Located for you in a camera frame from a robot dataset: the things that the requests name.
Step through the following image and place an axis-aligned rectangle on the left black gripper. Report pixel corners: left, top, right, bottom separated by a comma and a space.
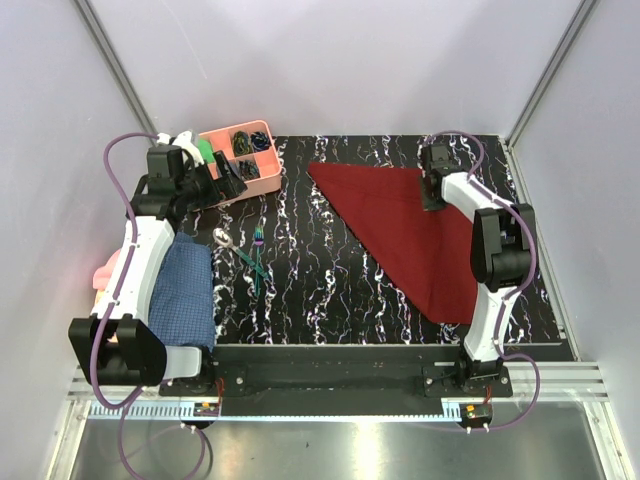
176, 151, 246, 212

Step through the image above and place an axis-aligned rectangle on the iridescent handled spoon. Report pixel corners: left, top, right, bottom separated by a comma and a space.
213, 228, 269, 280

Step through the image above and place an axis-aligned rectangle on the iridescent rainbow fork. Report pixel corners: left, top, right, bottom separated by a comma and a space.
254, 224, 264, 297

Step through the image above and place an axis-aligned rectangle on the dark red cloth napkin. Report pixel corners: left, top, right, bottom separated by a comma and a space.
308, 162, 478, 325

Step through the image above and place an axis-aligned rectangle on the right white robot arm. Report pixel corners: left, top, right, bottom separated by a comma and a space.
421, 144, 537, 397

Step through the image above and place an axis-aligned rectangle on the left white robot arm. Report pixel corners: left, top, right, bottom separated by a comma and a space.
68, 131, 247, 396

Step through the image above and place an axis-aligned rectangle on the dark striped rolled sock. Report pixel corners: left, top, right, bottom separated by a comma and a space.
238, 159, 260, 182

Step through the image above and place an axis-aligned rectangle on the pink divided organizer tray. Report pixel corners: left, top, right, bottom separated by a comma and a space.
200, 120, 283, 206

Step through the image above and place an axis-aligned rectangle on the yellow patterned dark sock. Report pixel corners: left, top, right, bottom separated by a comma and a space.
231, 131, 252, 157

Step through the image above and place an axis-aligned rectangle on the green rolled sock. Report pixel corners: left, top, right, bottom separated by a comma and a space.
198, 138, 215, 164

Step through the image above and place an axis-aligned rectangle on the blue patterned dark sock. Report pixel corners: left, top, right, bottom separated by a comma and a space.
250, 131, 271, 152

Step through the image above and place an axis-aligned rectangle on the blue checkered cloth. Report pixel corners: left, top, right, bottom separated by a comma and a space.
149, 232, 216, 350

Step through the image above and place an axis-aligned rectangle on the pink cloth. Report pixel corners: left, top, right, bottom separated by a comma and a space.
92, 249, 121, 291

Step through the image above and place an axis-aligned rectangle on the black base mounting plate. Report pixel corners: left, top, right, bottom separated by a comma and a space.
160, 345, 513, 399

